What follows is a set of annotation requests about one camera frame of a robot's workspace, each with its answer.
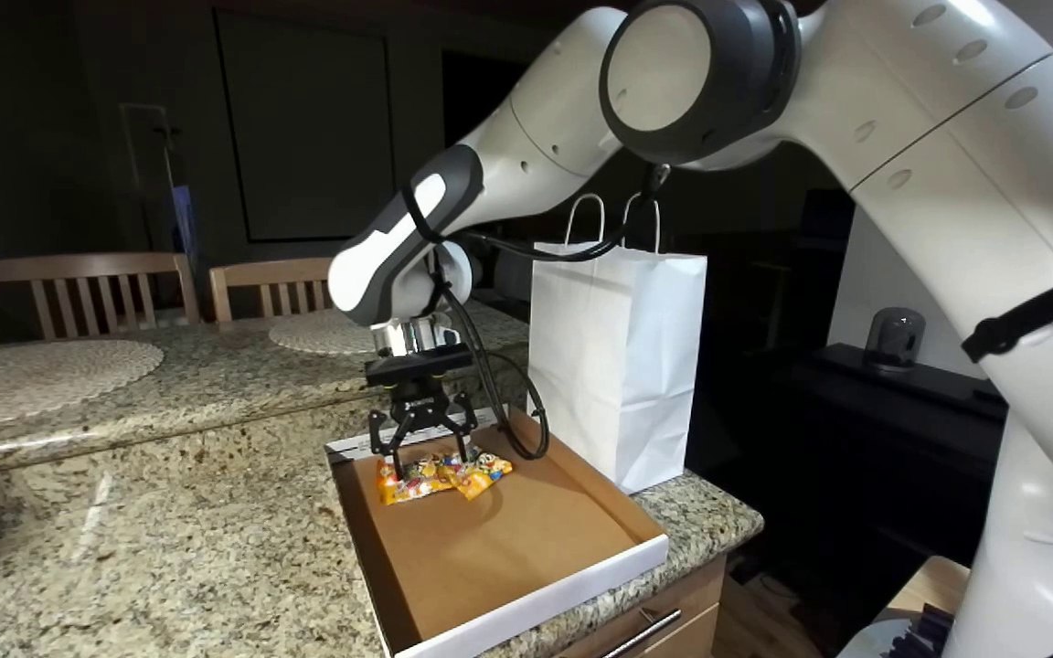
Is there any dark framed wall panel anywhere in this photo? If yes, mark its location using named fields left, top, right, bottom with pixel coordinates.
left=208, top=8, right=402, bottom=246

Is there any yellow cartoon snack packet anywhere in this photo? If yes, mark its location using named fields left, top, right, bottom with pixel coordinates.
left=447, top=450, right=517, bottom=506
left=372, top=452, right=461, bottom=511

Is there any grey glass jar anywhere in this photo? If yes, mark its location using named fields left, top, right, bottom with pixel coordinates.
left=864, top=305, right=927, bottom=369

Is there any white paper bag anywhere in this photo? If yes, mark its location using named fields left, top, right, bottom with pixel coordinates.
left=528, top=190, right=713, bottom=499

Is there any wooden cabinet drawer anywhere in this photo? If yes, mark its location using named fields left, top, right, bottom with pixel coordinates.
left=550, top=551, right=730, bottom=658

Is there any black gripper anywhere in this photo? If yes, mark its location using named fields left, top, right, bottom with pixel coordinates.
left=367, top=377, right=484, bottom=474

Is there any tan wooden board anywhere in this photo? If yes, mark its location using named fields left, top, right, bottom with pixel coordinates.
left=885, top=551, right=976, bottom=619

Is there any black robot cable with strap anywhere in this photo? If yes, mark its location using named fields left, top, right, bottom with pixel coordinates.
left=400, top=157, right=1053, bottom=469

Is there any wooden slat chair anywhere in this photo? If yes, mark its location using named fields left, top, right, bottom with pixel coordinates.
left=0, top=249, right=202, bottom=351
left=205, top=252, right=339, bottom=330

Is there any dark side table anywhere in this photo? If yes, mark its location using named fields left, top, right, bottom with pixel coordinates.
left=719, top=340, right=1011, bottom=578

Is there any round woven placemat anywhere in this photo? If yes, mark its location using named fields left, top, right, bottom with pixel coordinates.
left=264, top=305, right=385, bottom=358
left=0, top=338, right=168, bottom=435

